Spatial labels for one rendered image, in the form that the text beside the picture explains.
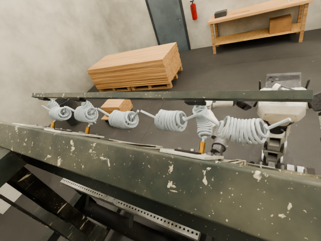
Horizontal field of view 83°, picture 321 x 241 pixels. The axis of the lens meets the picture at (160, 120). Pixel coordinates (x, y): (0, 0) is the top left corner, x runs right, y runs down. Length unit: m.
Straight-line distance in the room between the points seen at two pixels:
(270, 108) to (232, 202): 1.09
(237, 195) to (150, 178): 0.17
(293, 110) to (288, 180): 1.07
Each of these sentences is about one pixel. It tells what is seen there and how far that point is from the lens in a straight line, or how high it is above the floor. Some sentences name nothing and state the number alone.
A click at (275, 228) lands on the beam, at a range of 0.35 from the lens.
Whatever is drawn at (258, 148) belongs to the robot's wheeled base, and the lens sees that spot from 2.62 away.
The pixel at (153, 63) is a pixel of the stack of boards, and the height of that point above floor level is 0.70.
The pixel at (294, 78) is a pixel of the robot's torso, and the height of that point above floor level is 1.40.
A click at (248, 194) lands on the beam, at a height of 1.85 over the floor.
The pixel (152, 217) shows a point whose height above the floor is 1.02.
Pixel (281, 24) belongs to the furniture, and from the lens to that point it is 5.75.
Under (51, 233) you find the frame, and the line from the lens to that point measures 2.03.
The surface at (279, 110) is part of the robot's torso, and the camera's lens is 1.39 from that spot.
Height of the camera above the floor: 2.15
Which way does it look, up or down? 36 degrees down
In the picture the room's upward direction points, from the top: 21 degrees counter-clockwise
